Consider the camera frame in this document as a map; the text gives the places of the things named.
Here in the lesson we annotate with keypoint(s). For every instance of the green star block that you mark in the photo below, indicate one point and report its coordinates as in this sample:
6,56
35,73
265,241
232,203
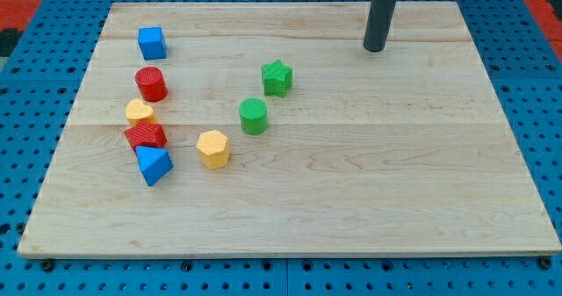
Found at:
276,78

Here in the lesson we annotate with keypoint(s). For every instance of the green cylinder block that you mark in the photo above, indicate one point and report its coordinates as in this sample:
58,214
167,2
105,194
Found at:
253,116

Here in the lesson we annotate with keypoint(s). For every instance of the yellow hexagon block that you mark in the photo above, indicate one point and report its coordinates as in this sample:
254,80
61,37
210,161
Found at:
213,149

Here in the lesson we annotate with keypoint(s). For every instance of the wooden board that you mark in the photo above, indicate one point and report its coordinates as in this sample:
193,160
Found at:
401,153

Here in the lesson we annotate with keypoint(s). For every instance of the blue triangle block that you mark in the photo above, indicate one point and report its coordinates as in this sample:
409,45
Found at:
154,163

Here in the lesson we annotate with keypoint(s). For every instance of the red square block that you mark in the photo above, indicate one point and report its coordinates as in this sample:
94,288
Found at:
146,134

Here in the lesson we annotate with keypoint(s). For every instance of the red cylinder block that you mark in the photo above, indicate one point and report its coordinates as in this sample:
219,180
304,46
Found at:
151,84

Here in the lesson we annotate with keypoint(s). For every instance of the yellow heart block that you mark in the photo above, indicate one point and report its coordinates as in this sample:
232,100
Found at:
137,110

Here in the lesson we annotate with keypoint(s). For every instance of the blue cube block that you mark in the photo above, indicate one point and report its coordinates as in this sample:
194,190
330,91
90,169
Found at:
152,43

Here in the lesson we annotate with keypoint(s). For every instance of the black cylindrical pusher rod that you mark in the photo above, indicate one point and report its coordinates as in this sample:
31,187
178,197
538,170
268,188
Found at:
378,24

